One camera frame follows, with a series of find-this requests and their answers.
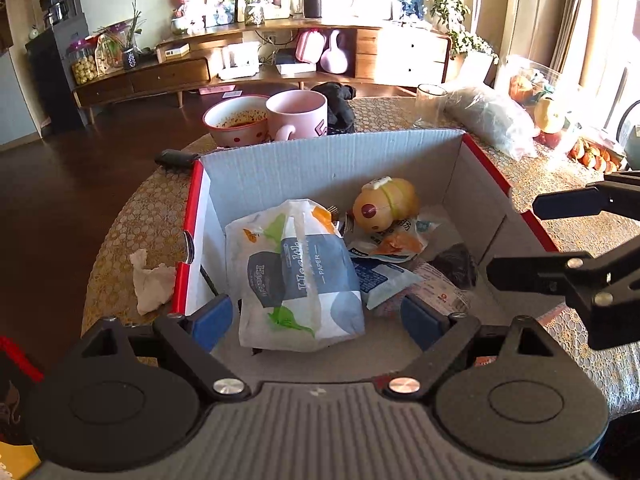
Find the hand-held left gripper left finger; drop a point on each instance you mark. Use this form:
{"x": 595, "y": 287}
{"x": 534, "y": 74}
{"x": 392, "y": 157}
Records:
{"x": 212, "y": 321}

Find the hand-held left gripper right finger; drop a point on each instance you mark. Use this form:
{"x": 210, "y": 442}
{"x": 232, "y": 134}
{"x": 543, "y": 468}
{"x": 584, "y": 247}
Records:
{"x": 420, "y": 322}

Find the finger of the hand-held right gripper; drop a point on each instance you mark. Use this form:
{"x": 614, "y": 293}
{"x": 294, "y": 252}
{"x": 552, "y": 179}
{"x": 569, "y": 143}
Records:
{"x": 530, "y": 272}
{"x": 570, "y": 203}

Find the pink white packet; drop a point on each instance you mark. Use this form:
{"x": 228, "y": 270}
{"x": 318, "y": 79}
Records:
{"x": 440, "y": 296}

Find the blue snack packet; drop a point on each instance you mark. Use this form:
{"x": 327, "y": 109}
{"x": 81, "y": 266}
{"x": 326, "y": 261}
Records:
{"x": 380, "y": 280}

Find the black wrapper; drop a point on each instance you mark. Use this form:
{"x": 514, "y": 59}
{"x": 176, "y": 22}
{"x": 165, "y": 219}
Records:
{"x": 456, "y": 265}

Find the white orange sausage packet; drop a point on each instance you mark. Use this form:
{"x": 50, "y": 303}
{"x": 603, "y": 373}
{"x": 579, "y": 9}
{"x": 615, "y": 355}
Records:
{"x": 400, "y": 245}

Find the white blue tissue pack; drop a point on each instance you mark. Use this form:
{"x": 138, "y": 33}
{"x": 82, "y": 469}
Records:
{"x": 300, "y": 280}

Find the yellow capsule toy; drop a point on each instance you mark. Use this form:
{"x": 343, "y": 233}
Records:
{"x": 387, "y": 202}

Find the red cardboard box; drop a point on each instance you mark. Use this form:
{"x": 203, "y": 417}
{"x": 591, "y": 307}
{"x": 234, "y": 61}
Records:
{"x": 325, "y": 170}

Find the desktop with gold lace tablecloth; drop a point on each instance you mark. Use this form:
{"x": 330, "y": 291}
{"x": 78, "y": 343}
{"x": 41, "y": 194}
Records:
{"x": 140, "y": 200}

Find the pile of tangerines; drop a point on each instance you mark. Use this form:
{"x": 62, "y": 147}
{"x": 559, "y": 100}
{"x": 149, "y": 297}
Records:
{"x": 595, "y": 155}

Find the red apple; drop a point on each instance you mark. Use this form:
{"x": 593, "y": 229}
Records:
{"x": 556, "y": 139}

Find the crumpled white tissue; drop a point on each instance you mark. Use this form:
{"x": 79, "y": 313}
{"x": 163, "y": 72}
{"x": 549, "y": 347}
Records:
{"x": 152, "y": 282}

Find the yellow apple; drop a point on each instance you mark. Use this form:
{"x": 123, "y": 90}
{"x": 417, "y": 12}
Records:
{"x": 550, "y": 115}

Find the clear plastic bag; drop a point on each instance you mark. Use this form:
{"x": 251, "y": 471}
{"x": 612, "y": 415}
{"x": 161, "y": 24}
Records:
{"x": 490, "y": 115}

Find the orange fruit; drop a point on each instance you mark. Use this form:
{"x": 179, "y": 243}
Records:
{"x": 521, "y": 89}

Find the clear plastic fruit bowl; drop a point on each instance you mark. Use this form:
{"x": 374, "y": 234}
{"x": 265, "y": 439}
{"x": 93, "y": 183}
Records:
{"x": 522, "y": 66}

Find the small black object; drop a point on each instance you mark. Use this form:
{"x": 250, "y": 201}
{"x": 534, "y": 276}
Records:
{"x": 175, "y": 158}

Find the clear drinking glass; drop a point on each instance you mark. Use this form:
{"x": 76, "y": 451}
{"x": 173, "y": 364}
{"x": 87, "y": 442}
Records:
{"x": 430, "y": 107}

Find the red white noodle bowl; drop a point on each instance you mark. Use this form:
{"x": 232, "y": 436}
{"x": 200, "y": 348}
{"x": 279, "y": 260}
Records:
{"x": 235, "y": 133}

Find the beige curtain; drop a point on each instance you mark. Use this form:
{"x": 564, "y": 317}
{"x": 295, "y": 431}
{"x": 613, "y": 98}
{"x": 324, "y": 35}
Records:
{"x": 540, "y": 10}

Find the red yellow printed bag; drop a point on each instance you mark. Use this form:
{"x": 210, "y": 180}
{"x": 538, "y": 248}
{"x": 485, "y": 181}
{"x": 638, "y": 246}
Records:
{"x": 15, "y": 400}

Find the pink mug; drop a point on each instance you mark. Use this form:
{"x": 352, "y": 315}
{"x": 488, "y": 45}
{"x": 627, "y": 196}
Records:
{"x": 295, "y": 115}

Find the tall potted tree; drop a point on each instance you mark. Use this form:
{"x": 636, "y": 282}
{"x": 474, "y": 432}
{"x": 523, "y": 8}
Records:
{"x": 450, "y": 10}

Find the black cloth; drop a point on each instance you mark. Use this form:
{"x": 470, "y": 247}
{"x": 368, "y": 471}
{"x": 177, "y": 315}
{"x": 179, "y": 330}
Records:
{"x": 340, "y": 105}

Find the wooden tv cabinet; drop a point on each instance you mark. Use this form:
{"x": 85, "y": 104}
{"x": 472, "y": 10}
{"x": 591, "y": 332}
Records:
{"x": 170, "y": 75}

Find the white device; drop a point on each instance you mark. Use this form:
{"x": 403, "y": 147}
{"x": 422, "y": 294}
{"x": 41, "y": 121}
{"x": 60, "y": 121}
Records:
{"x": 240, "y": 61}

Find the white thin box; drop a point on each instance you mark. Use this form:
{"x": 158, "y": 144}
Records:
{"x": 296, "y": 68}

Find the white flat box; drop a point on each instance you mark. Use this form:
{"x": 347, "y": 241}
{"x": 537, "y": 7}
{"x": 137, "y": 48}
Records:
{"x": 172, "y": 52}

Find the plant in dark pot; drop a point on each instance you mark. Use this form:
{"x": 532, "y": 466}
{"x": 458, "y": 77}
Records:
{"x": 131, "y": 58}

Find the purple kettlebell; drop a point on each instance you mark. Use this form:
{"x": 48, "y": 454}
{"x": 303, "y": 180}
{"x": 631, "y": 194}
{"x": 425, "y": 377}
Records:
{"x": 335, "y": 57}

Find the dark side cabinet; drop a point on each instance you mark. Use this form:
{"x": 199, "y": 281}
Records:
{"x": 55, "y": 85}

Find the jar of nuts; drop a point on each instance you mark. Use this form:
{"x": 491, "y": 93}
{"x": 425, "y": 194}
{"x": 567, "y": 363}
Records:
{"x": 82, "y": 65}

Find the colourful gift bag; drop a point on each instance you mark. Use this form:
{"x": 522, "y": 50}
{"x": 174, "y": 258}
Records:
{"x": 107, "y": 51}

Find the pink bag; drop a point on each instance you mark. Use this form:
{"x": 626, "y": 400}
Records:
{"x": 310, "y": 46}

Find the black speaker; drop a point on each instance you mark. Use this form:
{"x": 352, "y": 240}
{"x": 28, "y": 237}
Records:
{"x": 312, "y": 2}

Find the coffee machine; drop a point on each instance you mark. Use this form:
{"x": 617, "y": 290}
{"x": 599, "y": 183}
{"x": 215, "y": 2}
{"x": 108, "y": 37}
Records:
{"x": 57, "y": 7}

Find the photo frame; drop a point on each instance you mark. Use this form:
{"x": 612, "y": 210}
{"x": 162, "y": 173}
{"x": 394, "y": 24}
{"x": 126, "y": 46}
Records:
{"x": 276, "y": 2}

